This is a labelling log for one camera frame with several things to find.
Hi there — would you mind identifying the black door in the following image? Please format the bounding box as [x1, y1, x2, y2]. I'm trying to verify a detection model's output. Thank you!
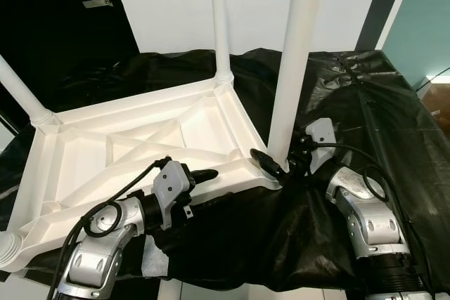
[0, 0, 140, 136]

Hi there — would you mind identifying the black plastic table cover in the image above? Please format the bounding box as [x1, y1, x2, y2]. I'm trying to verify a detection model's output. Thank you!
[0, 47, 450, 292]

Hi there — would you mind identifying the black frame post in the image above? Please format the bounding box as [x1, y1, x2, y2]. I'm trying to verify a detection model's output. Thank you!
[355, 0, 412, 53]

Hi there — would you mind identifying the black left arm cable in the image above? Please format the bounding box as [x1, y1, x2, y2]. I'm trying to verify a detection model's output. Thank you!
[60, 156, 173, 300]

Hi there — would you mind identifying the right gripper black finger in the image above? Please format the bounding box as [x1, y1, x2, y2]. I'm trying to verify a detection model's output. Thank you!
[250, 148, 286, 179]

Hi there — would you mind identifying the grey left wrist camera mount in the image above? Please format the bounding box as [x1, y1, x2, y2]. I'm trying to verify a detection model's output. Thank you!
[153, 161, 193, 230]

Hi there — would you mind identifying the brown wooden cabinet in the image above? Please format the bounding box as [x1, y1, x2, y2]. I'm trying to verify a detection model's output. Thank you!
[425, 79, 450, 115]

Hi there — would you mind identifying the green glass panel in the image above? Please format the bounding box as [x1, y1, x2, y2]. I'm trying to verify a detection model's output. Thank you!
[382, 0, 450, 90]

